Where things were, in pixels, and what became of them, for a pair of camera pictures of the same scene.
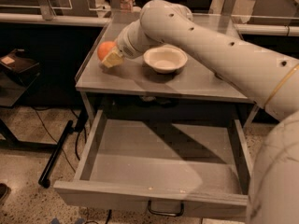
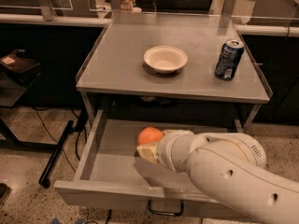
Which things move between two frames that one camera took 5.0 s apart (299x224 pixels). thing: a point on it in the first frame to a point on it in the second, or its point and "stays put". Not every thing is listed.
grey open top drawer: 188,166 stays put
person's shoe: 4,191 stays put
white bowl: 165,58 stays put
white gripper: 123,47 to 165,151
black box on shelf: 21,64 stays put
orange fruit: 105,49 to 149,135
